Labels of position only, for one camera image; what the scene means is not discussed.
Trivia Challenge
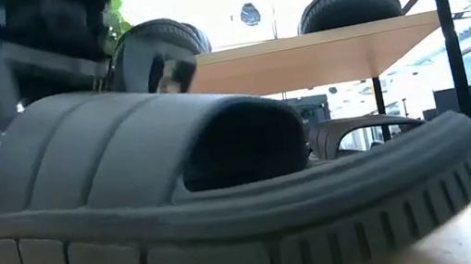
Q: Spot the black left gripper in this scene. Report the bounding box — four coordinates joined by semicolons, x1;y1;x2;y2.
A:
0;0;202;120

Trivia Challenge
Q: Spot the black rubber slide sandal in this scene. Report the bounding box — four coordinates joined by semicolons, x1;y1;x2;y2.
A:
0;31;471;264
306;105;429;163
106;11;215;69
292;0;406;36

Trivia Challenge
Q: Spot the wooden shelf with black legs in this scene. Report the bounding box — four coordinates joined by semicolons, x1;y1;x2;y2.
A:
178;0;471;189

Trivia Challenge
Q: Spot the green potted plant black pot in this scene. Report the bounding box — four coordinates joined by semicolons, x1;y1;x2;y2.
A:
101;0;135;54

